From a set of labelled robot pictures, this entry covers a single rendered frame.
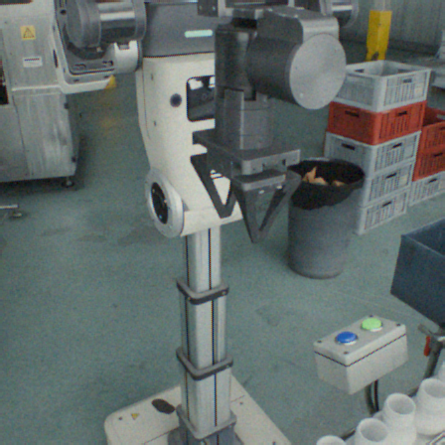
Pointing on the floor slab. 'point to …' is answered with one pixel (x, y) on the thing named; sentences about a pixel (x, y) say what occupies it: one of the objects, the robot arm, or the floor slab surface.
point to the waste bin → (322, 217)
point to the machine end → (34, 97)
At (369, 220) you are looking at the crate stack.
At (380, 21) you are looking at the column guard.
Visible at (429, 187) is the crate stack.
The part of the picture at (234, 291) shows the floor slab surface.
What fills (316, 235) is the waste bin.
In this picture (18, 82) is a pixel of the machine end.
